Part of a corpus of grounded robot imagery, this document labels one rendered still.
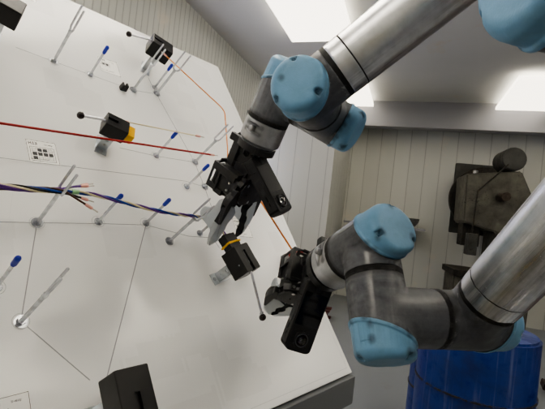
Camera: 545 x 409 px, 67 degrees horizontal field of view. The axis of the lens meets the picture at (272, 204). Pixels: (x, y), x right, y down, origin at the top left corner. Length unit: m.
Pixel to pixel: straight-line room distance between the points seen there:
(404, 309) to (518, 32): 0.33
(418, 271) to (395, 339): 6.14
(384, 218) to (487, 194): 5.14
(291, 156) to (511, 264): 5.13
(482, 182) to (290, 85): 5.19
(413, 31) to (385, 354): 0.38
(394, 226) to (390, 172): 6.12
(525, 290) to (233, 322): 0.52
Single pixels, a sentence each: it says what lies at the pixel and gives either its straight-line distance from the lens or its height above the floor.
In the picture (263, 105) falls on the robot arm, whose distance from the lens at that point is 0.71.
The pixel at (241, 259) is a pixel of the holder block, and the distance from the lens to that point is 0.79.
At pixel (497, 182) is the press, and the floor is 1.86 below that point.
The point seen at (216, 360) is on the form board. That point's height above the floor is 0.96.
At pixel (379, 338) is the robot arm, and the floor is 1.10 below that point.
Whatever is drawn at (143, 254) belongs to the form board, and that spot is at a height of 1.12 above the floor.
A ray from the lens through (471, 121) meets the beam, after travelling 6.30.
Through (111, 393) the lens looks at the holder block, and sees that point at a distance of 0.57.
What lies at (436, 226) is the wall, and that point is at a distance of 6.61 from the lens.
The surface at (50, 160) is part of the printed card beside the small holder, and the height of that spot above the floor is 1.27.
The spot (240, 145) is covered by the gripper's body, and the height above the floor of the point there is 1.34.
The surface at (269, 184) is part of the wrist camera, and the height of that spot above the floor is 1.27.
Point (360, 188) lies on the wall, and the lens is 6.66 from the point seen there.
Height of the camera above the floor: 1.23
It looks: 1 degrees up
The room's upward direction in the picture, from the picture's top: 6 degrees clockwise
